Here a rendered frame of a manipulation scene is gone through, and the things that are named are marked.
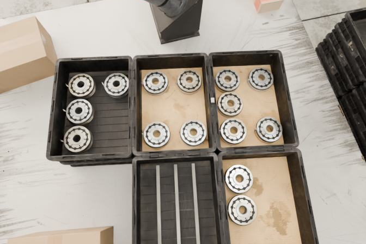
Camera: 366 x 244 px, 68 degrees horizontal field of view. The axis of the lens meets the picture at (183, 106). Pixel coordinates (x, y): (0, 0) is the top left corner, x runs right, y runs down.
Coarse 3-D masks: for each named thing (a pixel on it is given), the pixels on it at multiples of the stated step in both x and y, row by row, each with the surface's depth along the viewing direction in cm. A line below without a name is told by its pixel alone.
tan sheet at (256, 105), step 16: (240, 80) 116; (240, 96) 114; (256, 96) 114; (272, 96) 114; (240, 112) 112; (256, 112) 112; (272, 112) 112; (224, 144) 107; (240, 144) 107; (256, 144) 108; (272, 144) 108
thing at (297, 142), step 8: (208, 56) 109; (280, 56) 109; (280, 64) 108; (288, 88) 105; (288, 96) 105; (216, 104) 102; (288, 104) 103; (216, 112) 101; (216, 120) 100; (216, 128) 99; (296, 128) 100; (216, 136) 98; (296, 136) 99; (280, 144) 98; (288, 144) 98; (296, 144) 98
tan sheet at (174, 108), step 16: (176, 80) 116; (144, 96) 113; (160, 96) 113; (176, 96) 113; (192, 96) 114; (144, 112) 111; (160, 112) 111; (176, 112) 111; (192, 112) 111; (144, 128) 109; (176, 128) 109; (144, 144) 107; (176, 144) 107; (208, 144) 107
